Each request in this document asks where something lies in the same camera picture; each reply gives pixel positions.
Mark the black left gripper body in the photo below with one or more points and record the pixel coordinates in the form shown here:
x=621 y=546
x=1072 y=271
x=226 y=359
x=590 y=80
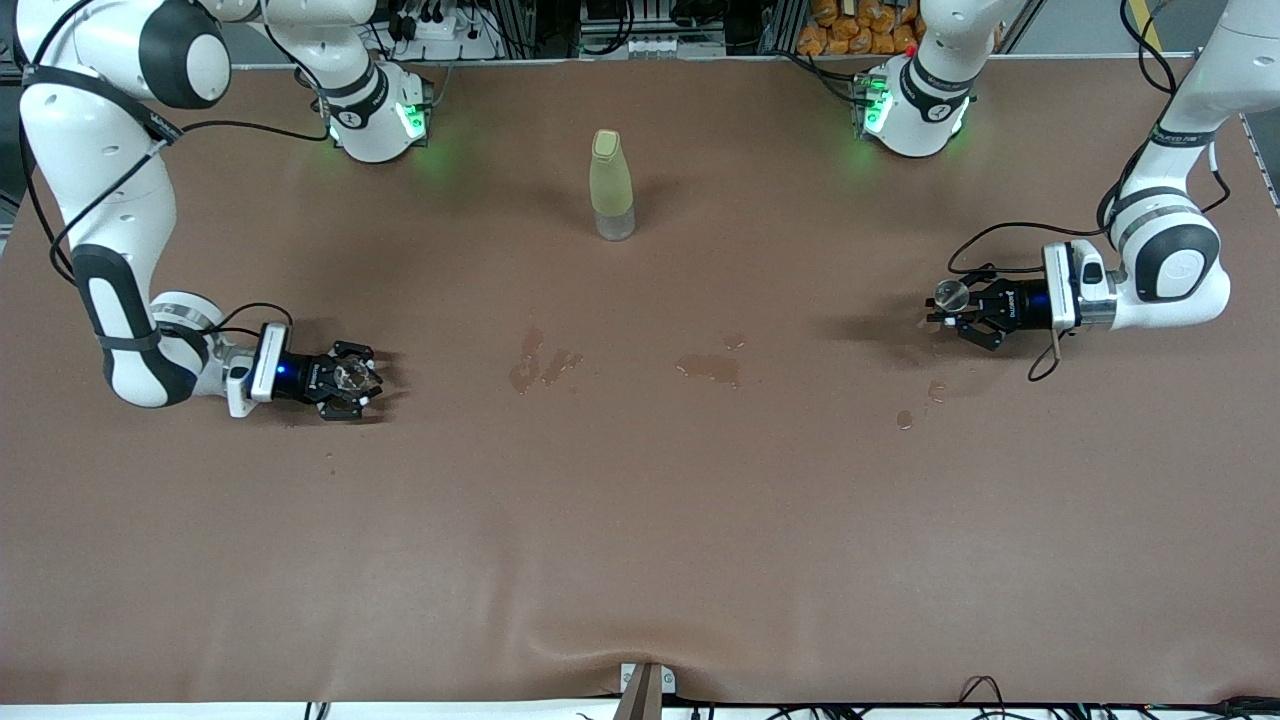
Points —
x=1018 y=305

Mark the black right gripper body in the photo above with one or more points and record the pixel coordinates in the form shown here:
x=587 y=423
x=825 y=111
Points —
x=304 y=376

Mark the small clear glass beaker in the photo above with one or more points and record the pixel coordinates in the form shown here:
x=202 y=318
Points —
x=355 y=378

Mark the steel double-cone jigger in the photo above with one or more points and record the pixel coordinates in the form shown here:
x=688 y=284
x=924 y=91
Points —
x=952 y=294

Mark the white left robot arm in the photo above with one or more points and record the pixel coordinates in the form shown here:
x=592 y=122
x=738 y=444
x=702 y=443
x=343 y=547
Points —
x=920 y=120

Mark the liquid puddle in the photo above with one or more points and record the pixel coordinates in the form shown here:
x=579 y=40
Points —
x=712 y=368
x=522 y=375

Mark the orange snack bags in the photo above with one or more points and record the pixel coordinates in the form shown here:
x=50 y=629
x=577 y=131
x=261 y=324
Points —
x=840 y=30

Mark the brown table mat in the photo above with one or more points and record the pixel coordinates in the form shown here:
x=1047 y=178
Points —
x=640 y=500

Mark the yellow-green capped bottle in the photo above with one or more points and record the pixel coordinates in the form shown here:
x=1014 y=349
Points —
x=610 y=180

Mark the white power strip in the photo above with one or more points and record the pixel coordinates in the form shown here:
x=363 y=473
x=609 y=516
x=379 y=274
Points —
x=440 y=30

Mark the white connector strip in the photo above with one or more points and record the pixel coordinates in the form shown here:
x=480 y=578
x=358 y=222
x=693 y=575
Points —
x=652 y=46

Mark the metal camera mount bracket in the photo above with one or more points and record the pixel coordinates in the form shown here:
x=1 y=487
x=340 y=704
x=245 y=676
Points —
x=645 y=695

